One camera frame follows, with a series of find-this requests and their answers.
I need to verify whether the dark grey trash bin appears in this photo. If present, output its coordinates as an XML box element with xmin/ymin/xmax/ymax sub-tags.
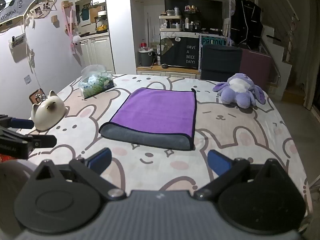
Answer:
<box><xmin>139</xmin><ymin>50</ymin><xmax>154</xmax><ymax>67</ymax></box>

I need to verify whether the maroon padded panel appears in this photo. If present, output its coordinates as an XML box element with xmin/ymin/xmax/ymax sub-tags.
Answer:
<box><xmin>239</xmin><ymin>49</ymin><xmax>273</xmax><ymax>90</ymax></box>

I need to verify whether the blue lettered sign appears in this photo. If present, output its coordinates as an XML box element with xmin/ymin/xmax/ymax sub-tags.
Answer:
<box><xmin>201</xmin><ymin>38</ymin><xmax>224</xmax><ymax>46</ymax></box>

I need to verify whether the white cat-shaped ceramic jar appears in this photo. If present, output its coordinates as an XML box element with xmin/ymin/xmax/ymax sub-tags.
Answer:
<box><xmin>31</xmin><ymin>90</ymin><xmax>66</xmax><ymax>131</ymax></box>

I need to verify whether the purple and grey towel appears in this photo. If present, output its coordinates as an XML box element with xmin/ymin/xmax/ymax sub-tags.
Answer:
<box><xmin>99</xmin><ymin>87</ymin><xmax>198</xmax><ymax>151</ymax></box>

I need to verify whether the plastic tissue pack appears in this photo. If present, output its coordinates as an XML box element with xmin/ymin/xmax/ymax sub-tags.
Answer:
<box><xmin>78</xmin><ymin>64</ymin><xmax>115</xmax><ymax>99</ymax></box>

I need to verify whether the white kitchen cabinet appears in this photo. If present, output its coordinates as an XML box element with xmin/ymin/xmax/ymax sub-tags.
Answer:
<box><xmin>79</xmin><ymin>35</ymin><xmax>115</xmax><ymax>74</ymax></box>

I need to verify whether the white storage rack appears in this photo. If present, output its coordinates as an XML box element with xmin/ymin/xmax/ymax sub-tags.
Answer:
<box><xmin>159</xmin><ymin>15</ymin><xmax>183</xmax><ymax>32</ymax></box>

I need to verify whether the brown framed tray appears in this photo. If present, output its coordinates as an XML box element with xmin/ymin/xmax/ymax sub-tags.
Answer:
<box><xmin>29</xmin><ymin>88</ymin><xmax>43</xmax><ymax>104</ymax></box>

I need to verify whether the bunny printed blanket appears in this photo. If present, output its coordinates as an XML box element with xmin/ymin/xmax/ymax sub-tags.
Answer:
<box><xmin>19</xmin><ymin>74</ymin><xmax>313</xmax><ymax>220</ymax></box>

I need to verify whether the dark cosmetics rack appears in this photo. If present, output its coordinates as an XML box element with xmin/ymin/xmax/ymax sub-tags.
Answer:
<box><xmin>183</xmin><ymin>4</ymin><xmax>202</xmax><ymax>32</ymax></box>

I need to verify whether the purple bunny plush toy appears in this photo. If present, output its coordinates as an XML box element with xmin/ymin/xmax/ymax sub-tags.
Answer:
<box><xmin>213</xmin><ymin>73</ymin><xmax>266</xmax><ymax>109</ymax></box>

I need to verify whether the white pompom with pink ribbon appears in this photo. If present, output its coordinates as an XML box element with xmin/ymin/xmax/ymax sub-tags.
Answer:
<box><xmin>64</xmin><ymin>7</ymin><xmax>81</xmax><ymax>54</ymax></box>

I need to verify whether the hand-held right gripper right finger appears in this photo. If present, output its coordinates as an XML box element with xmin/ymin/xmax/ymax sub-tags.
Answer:
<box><xmin>194</xmin><ymin>149</ymin><xmax>288</xmax><ymax>202</ymax></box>

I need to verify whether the staircase with railing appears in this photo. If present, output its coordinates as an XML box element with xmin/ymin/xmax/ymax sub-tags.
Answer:
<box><xmin>260</xmin><ymin>0</ymin><xmax>320</xmax><ymax>110</ymax></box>

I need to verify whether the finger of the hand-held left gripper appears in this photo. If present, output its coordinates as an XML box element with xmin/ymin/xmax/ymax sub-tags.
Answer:
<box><xmin>0</xmin><ymin>127</ymin><xmax>57</xmax><ymax>148</ymax></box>
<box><xmin>0</xmin><ymin>114</ymin><xmax>35</xmax><ymax>130</ymax></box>

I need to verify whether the black printed cloth cover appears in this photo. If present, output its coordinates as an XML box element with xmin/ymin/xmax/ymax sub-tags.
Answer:
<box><xmin>160</xmin><ymin>35</ymin><xmax>200</xmax><ymax>68</ymax></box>

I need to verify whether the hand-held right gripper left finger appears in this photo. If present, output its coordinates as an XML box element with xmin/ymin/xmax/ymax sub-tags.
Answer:
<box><xmin>32</xmin><ymin>147</ymin><xmax>127</xmax><ymax>202</ymax></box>

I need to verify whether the wall phone holder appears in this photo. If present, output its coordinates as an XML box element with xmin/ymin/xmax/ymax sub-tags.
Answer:
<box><xmin>9</xmin><ymin>33</ymin><xmax>27</xmax><ymax>48</ymax></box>

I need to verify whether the panda wall poster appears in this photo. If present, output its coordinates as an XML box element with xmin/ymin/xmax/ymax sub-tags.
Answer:
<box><xmin>0</xmin><ymin>0</ymin><xmax>47</xmax><ymax>32</ymax></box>

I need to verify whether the black jacket with white trim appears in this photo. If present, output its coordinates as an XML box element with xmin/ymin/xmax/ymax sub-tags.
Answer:
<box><xmin>230</xmin><ymin>0</ymin><xmax>263</xmax><ymax>51</ymax></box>

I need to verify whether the yellow cooking pot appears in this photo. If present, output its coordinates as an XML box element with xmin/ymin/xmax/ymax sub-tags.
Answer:
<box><xmin>95</xmin><ymin>16</ymin><xmax>109</xmax><ymax>34</ymax></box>

